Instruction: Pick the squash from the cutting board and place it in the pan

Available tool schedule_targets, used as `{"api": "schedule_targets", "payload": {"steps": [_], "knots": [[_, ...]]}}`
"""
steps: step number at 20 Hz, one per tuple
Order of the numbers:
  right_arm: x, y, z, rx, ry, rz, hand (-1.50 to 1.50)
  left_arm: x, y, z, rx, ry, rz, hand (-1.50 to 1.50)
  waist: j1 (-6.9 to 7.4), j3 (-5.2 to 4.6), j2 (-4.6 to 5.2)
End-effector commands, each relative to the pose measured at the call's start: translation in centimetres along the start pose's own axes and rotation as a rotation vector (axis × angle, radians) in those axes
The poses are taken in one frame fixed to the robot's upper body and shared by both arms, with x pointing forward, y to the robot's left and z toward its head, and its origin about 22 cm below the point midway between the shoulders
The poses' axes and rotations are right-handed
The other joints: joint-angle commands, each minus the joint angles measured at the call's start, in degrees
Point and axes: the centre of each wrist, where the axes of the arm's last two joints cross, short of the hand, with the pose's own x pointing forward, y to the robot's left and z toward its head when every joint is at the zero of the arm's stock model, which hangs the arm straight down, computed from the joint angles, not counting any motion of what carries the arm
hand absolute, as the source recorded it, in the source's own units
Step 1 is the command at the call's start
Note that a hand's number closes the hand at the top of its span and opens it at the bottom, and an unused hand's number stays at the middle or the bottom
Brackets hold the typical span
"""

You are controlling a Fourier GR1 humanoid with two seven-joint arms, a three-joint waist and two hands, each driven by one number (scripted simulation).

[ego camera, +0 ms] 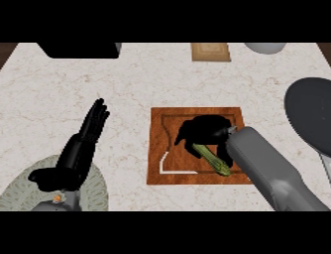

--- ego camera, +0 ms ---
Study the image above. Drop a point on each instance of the pale grey bowl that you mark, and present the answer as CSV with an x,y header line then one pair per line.
x,y
265,47

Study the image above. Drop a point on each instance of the green squash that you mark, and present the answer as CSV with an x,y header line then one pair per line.
x,y
212,160

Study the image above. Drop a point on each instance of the black appliance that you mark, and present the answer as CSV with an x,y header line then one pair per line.
x,y
79,50

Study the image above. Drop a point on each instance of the dark grey frying pan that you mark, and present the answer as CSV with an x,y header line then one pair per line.
x,y
322,119

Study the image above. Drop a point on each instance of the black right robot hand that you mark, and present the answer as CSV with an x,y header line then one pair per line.
x,y
203,127

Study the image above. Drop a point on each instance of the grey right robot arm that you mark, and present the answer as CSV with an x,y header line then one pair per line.
x,y
270,168

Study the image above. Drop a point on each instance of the pale green patterned plate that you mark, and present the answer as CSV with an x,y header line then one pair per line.
x,y
14,195

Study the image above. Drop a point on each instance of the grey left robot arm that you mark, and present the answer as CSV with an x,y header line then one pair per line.
x,y
57,202

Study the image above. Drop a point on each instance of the tan wooden block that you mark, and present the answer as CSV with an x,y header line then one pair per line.
x,y
209,52

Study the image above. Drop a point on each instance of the brown wooden cutting board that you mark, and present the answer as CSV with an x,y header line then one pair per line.
x,y
172,158

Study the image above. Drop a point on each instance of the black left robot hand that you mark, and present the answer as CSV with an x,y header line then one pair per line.
x,y
82,145

